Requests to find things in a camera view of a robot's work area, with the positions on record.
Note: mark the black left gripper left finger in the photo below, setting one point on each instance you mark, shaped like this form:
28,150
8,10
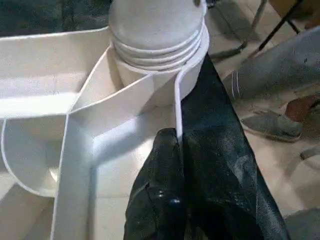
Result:
157,195

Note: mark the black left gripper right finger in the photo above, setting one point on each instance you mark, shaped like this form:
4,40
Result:
217,195

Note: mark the white plastic table top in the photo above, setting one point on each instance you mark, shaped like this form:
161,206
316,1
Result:
37,75

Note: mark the white plastic table leg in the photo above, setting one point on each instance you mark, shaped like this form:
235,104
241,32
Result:
155,25

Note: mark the grey shoe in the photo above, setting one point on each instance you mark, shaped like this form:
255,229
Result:
272,125

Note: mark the black mat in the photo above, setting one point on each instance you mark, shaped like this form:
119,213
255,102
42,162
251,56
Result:
215,87

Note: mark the blue denim trouser leg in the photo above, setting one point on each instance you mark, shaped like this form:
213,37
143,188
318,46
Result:
275,65

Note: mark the black metal frame bar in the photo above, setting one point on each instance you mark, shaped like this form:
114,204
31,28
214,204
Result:
280,25

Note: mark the grey metal tube frame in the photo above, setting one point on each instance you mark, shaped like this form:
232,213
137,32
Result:
258,12

